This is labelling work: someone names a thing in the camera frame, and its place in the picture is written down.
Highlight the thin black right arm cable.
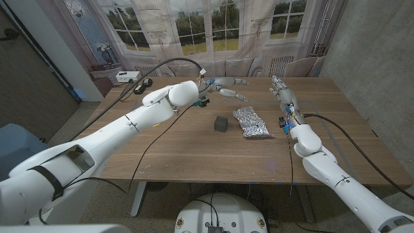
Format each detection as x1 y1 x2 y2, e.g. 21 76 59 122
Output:
285 131 296 199

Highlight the aluminum foil sheet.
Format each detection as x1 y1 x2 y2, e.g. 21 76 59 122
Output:
232 105 274 139

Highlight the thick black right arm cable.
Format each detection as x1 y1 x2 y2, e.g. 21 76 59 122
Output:
303 113 414 201

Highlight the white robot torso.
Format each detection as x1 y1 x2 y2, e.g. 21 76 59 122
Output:
174 192 269 233

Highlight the black power strip cable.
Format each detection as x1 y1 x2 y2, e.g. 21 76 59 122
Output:
118 78 139 103

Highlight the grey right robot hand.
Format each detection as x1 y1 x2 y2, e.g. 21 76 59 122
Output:
270 75 307 126

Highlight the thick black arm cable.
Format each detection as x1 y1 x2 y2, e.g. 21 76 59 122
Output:
303 113 414 201
69 57 204 142

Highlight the printed window backdrop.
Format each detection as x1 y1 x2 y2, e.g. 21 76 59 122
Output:
35 0 349 79

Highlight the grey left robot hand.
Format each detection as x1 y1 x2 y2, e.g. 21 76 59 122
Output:
197 76 250 103

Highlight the white power strip box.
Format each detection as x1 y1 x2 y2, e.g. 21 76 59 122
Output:
115 71 142 83

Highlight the grey table leg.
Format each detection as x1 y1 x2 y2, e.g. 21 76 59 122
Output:
130 181 148 218
295 184 315 224

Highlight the grey cube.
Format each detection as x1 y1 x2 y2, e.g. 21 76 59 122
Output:
213 115 229 133

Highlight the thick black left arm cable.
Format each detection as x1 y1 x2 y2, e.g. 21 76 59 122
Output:
69 57 204 142

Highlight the blue chair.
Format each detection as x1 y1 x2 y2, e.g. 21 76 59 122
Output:
0 122 52 182

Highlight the black torso cable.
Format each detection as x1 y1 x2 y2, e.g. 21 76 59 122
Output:
193 193 221 228

